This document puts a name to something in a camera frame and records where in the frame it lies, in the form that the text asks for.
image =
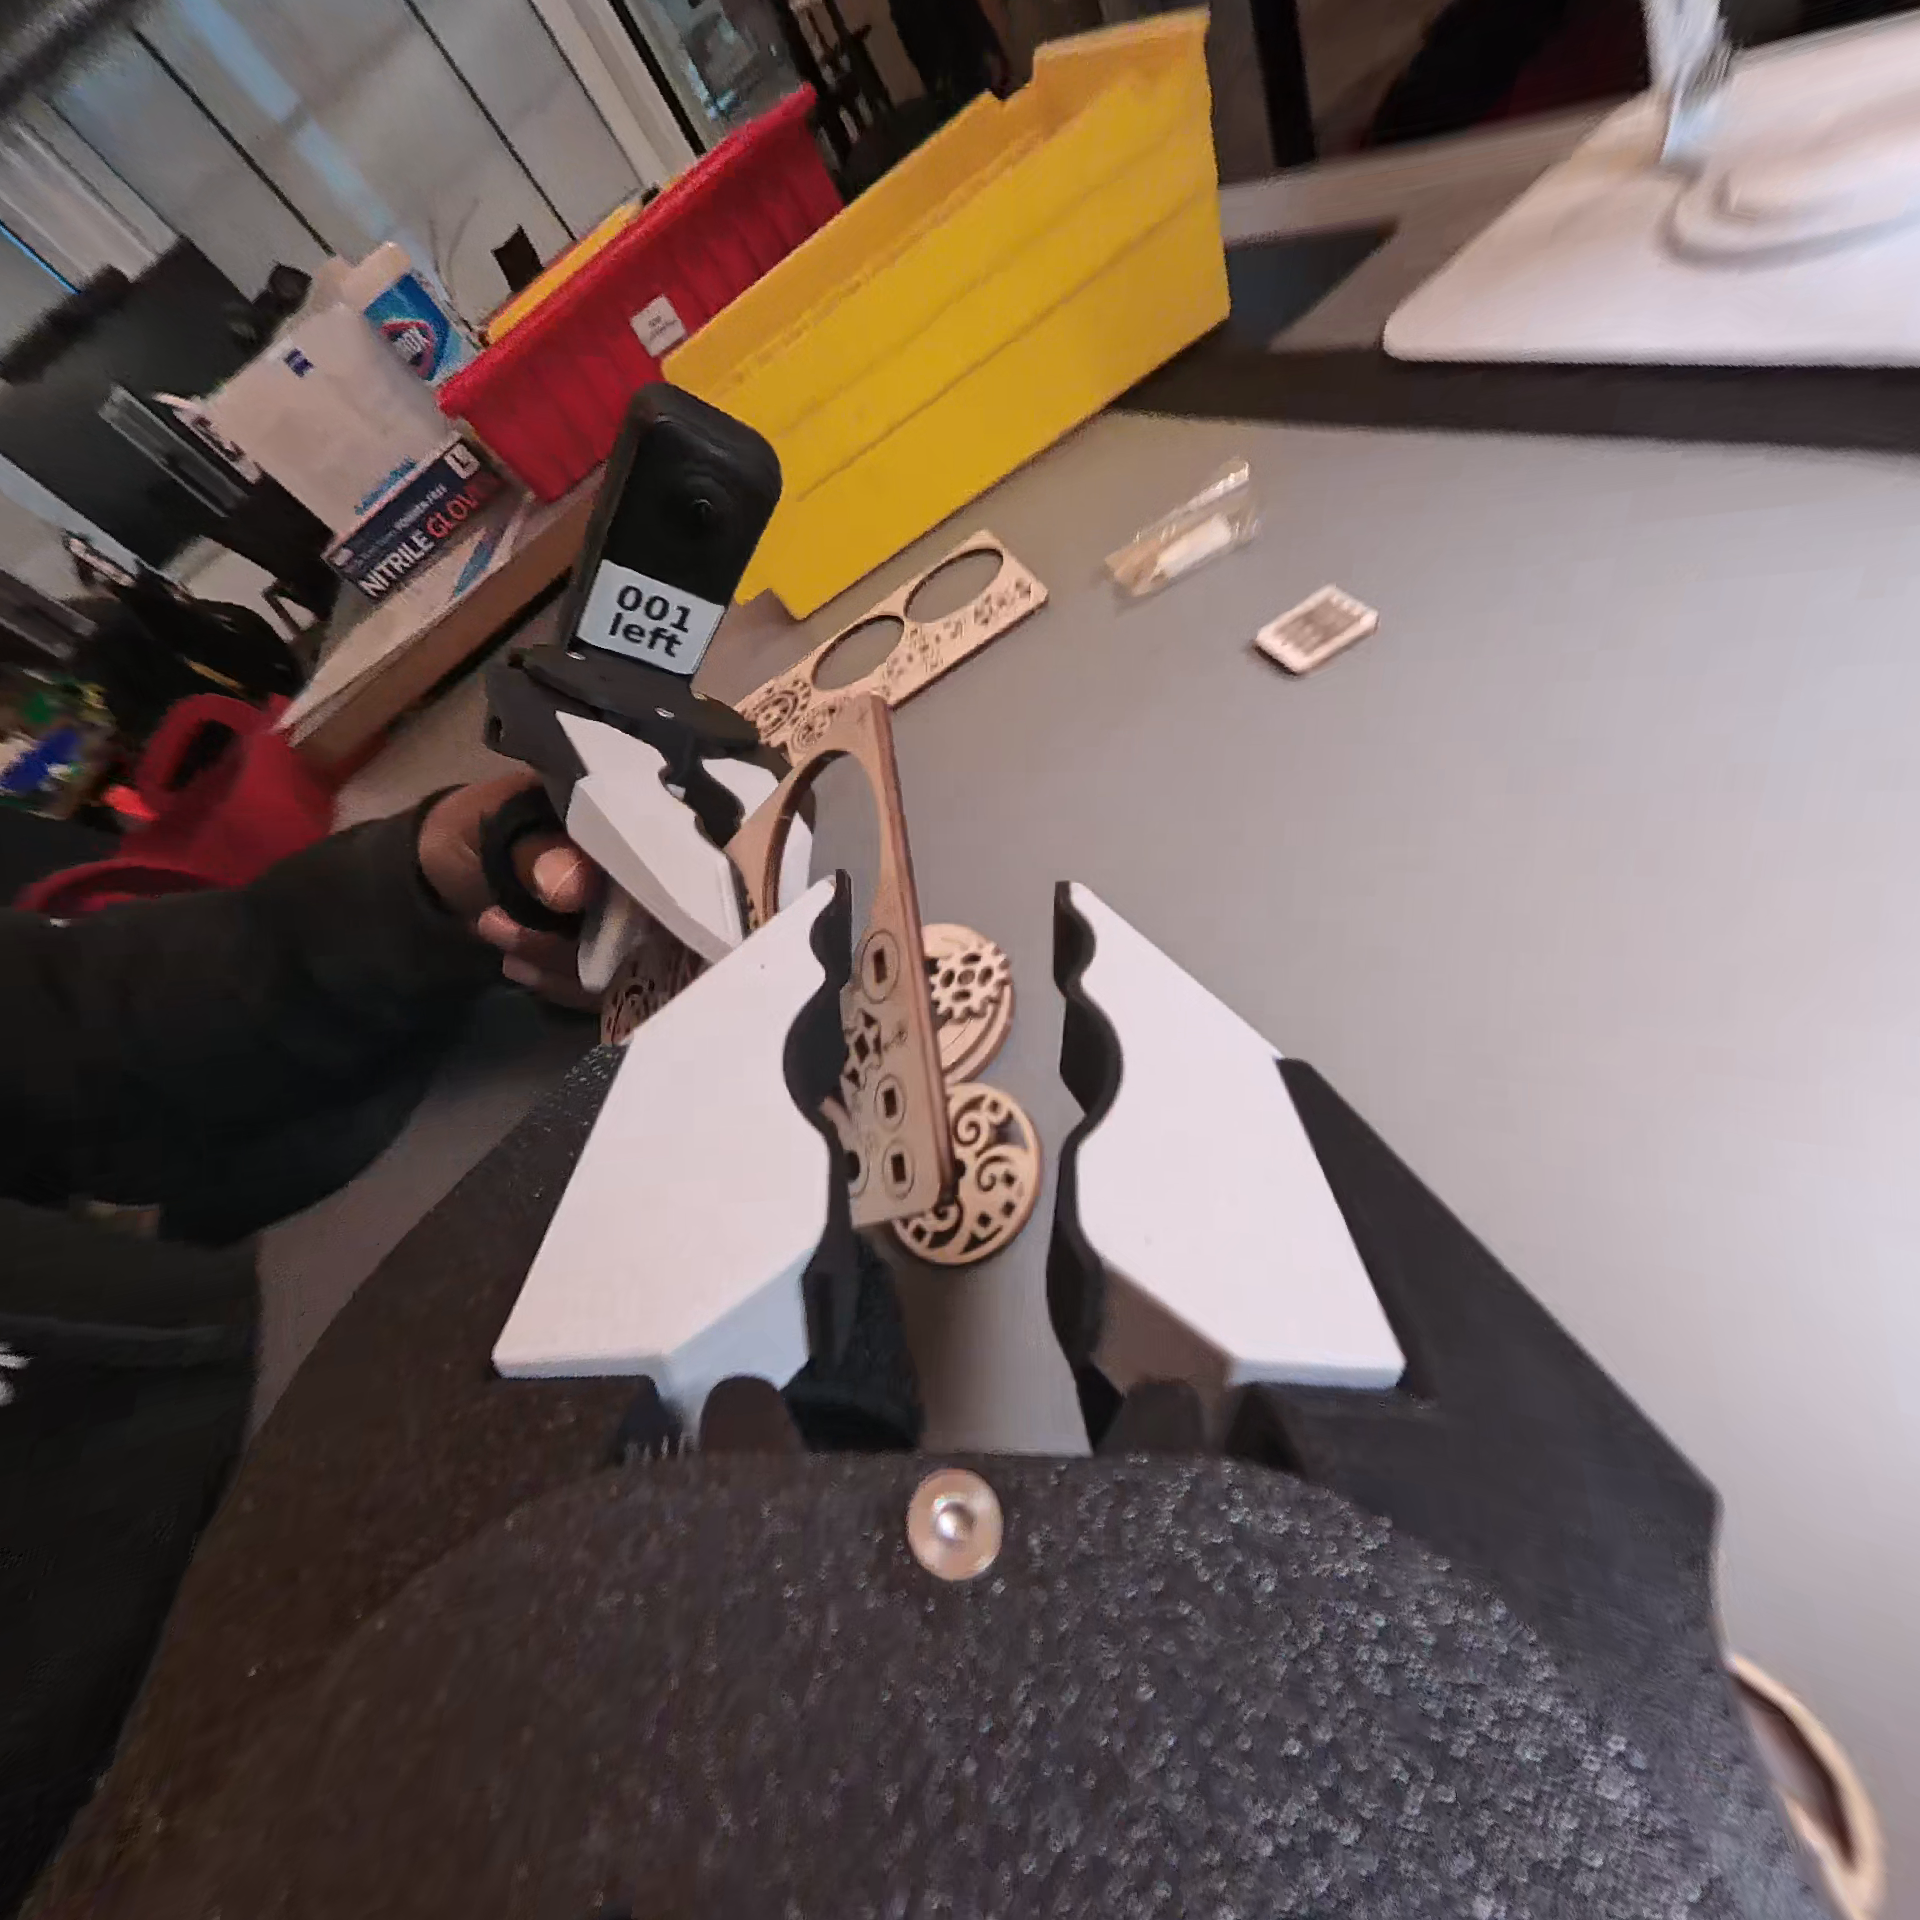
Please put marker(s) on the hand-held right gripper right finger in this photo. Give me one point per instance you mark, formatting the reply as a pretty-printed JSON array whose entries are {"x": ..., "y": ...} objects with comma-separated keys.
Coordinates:
[{"x": 1230, "y": 1200}]

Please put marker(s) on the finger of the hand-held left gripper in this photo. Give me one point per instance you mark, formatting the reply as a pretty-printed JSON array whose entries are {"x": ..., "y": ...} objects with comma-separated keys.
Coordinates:
[{"x": 645, "y": 826}]

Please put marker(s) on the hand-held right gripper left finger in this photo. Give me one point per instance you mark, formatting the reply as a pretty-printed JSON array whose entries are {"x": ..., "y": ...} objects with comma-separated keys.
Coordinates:
[{"x": 676, "y": 1200}]

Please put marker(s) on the swirl-cut wooden disc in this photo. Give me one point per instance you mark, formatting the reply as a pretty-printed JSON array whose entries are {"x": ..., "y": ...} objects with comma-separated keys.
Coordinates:
[{"x": 997, "y": 1170}]

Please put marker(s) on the laser-cut wooden parts sheet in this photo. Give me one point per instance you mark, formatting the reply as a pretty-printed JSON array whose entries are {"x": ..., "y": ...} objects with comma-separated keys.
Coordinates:
[
  {"x": 1022, "y": 587},
  {"x": 926, "y": 1078}
]

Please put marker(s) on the yellow plastic bin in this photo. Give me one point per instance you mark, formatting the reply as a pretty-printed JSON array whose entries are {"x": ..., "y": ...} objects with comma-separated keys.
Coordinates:
[
  {"x": 975, "y": 346},
  {"x": 580, "y": 254}
]

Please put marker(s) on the person's left forearm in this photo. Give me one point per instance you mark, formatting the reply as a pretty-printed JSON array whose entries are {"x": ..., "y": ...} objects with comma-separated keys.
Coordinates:
[{"x": 196, "y": 1036}]

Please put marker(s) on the person's left hand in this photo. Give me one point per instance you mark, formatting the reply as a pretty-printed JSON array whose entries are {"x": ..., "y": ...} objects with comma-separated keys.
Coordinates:
[{"x": 452, "y": 856}]

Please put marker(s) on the red plastic bin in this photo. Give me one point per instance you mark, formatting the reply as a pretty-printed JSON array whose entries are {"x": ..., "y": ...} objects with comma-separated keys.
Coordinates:
[{"x": 570, "y": 388}]

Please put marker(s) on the ornate wooden disc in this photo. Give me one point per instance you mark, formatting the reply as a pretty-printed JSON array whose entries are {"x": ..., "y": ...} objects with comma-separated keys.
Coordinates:
[{"x": 645, "y": 996}]

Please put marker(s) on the blue glove box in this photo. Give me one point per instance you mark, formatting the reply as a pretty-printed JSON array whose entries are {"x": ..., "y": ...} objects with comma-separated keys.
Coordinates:
[{"x": 422, "y": 533}]

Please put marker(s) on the wooden side table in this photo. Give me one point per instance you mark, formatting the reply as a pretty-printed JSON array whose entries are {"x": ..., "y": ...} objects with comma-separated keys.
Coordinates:
[{"x": 436, "y": 645}]

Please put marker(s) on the white wipes canister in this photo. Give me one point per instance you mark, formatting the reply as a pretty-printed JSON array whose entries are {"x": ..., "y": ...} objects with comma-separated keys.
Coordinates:
[{"x": 399, "y": 330}]

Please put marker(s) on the white cardboard box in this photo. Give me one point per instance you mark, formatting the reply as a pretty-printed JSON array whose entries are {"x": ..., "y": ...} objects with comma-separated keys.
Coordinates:
[{"x": 300, "y": 434}]

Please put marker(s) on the clear plastic parts bag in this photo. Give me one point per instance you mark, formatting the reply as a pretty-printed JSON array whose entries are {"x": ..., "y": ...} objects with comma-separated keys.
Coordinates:
[{"x": 1186, "y": 540}]

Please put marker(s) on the small slotted wooden piece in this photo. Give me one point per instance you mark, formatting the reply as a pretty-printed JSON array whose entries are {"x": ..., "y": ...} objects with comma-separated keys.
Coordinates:
[{"x": 1317, "y": 628}]

